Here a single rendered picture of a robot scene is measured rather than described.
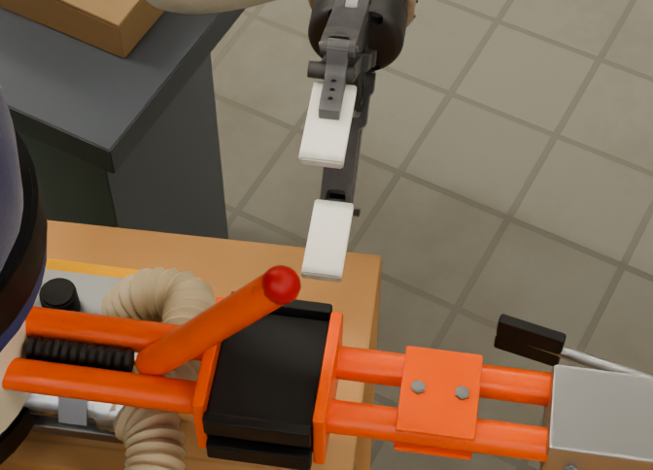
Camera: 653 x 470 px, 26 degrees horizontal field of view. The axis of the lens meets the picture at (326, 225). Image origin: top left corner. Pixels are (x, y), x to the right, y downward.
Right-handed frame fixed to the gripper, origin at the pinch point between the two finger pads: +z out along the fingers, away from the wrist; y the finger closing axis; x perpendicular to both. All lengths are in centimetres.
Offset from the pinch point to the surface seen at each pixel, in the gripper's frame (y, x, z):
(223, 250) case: 12.9, 8.8, -4.4
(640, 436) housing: -1.5, -22.3, 15.4
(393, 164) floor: 107, 2, -90
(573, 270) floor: 107, -30, -73
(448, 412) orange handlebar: -1.4, -10.3, 15.4
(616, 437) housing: -1.5, -20.8, 15.7
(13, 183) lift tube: -17.5, 15.5, 13.4
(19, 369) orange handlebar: -1.0, 17.4, 16.1
